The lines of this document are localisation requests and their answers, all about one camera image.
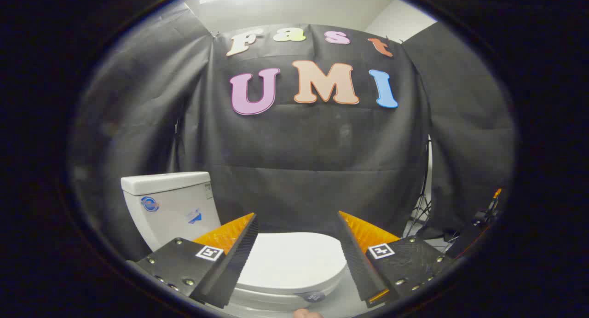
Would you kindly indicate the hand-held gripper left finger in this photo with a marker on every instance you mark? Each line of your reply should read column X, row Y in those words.
column 234, row 267

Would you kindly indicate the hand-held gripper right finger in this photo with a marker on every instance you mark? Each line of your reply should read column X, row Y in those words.
column 361, row 272

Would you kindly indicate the dark round lid tab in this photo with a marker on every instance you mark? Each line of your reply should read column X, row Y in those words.
column 313, row 297

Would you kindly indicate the white toilet lid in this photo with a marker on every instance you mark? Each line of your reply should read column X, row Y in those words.
column 294, row 260

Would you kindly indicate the white toilet bowl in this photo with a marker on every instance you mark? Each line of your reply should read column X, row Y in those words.
column 262, row 302

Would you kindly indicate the white toilet tank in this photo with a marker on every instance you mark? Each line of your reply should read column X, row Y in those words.
column 170, row 203

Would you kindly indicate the black tripod stand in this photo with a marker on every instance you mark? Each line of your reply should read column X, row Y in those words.
column 421, row 207

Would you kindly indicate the black orange device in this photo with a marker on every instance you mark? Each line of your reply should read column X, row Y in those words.
column 476, row 228

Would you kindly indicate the black backdrop cloth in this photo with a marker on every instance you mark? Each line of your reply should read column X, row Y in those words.
column 299, row 147

